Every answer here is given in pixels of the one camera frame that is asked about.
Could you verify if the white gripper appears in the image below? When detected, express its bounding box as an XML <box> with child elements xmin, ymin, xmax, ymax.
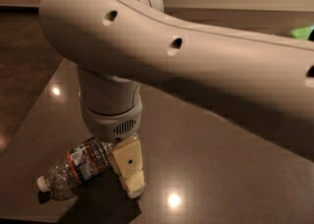
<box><xmin>80</xmin><ymin>101</ymin><xmax>145</xmax><ymax>198</ymax></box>

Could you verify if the clear plastic water bottle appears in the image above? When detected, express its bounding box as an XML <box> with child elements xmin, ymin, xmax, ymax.
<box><xmin>36</xmin><ymin>138</ymin><xmax>115</xmax><ymax>200</ymax></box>

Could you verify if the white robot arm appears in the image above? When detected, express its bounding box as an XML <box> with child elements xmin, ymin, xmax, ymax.
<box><xmin>39</xmin><ymin>0</ymin><xmax>314</xmax><ymax>197</ymax></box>

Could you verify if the crumpled green chip bag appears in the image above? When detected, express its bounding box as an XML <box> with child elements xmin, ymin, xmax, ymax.
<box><xmin>291</xmin><ymin>26</ymin><xmax>314</xmax><ymax>41</ymax></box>

